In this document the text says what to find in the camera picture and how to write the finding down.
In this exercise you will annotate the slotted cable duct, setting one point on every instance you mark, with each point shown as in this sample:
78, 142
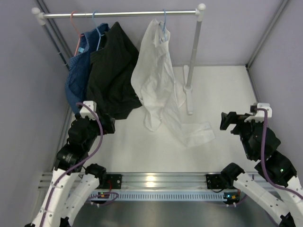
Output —
158, 196

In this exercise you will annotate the pink wire hanger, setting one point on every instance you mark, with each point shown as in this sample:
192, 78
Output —
77, 31

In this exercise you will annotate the blue checked shirt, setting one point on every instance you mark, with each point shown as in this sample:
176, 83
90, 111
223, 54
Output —
79, 68

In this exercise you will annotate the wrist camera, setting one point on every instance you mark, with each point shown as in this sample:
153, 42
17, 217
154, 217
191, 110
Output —
259, 112
88, 109

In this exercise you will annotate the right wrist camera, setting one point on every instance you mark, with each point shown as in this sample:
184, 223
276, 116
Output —
259, 112

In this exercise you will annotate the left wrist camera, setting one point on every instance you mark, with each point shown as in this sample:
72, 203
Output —
88, 109

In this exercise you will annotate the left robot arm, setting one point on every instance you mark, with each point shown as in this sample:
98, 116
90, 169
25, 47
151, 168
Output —
62, 204

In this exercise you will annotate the blue hanger under black shirt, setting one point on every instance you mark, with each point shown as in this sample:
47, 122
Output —
98, 31

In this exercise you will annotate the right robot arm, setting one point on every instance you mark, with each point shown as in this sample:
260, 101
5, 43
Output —
260, 145

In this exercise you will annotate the aluminium mounting rail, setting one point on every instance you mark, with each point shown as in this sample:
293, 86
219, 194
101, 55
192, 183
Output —
159, 181

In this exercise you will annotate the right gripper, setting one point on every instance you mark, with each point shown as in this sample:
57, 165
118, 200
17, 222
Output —
232, 118

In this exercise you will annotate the light blue wire hanger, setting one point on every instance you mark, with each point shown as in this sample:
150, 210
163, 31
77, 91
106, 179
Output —
163, 38

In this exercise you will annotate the white shirt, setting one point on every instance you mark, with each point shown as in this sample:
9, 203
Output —
160, 93

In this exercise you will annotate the black striped shirt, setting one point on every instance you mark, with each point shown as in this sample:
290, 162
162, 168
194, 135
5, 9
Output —
109, 83

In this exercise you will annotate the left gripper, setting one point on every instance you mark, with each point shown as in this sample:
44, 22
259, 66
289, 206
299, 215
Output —
109, 127

